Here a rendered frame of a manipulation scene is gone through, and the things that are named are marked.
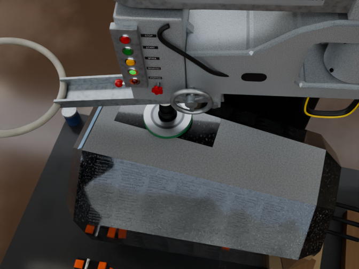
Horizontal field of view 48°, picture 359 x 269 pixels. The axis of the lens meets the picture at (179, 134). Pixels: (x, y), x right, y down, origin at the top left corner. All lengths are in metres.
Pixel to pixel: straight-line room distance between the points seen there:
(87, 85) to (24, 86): 1.51
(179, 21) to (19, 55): 2.40
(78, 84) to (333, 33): 1.04
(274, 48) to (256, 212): 0.72
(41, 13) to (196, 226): 2.49
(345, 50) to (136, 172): 0.94
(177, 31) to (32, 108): 2.04
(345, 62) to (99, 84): 0.96
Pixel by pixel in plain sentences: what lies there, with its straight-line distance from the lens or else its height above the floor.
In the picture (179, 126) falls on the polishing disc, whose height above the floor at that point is 0.90.
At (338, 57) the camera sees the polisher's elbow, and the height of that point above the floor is 1.38.
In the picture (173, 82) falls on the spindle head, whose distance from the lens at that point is 1.38.
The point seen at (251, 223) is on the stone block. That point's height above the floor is 0.76.
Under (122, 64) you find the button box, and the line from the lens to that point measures 1.30.
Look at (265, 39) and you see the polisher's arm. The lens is 1.25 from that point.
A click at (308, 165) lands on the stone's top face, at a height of 0.87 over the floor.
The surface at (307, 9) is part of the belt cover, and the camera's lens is 1.13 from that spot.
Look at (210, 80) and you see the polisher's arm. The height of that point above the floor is 1.30.
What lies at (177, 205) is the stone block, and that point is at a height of 0.76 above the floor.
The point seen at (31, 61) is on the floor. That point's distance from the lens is 3.35.
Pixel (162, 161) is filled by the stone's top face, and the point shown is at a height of 0.87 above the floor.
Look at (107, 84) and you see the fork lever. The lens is 1.72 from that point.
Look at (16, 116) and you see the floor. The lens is 3.09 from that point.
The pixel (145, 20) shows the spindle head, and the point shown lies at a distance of 1.16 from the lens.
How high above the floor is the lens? 2.40
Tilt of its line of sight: 61 degrees down
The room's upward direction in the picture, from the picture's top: 5 degrees counter-clockwise
